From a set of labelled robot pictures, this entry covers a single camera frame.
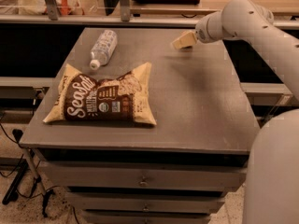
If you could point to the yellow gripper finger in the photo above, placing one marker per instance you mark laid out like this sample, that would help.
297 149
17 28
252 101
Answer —
187 39

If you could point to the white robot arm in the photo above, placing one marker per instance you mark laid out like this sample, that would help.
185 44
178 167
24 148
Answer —
272 182

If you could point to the clear plastic water bottle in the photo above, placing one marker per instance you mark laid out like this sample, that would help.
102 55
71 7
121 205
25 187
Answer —
103 49

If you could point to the sea salt chips bag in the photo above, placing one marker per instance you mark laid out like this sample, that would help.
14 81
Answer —
99 98

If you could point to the grey drawer cabinet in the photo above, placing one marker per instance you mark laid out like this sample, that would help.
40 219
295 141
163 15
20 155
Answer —
173 167

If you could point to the top drawer knob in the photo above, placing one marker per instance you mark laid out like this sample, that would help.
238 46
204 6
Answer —
143 182

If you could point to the drawer knob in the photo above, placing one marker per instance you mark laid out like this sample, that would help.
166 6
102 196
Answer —
143 182
145 208

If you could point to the orange white plastic bag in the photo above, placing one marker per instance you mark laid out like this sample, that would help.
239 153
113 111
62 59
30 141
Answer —
38 7

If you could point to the middle drawer knob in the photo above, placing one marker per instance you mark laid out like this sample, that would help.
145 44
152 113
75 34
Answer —
145 208

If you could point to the black tripod stand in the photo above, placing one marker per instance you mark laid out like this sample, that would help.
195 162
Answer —
26 162

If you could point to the metal shelf rail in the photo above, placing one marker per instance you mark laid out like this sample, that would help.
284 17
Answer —
102 21

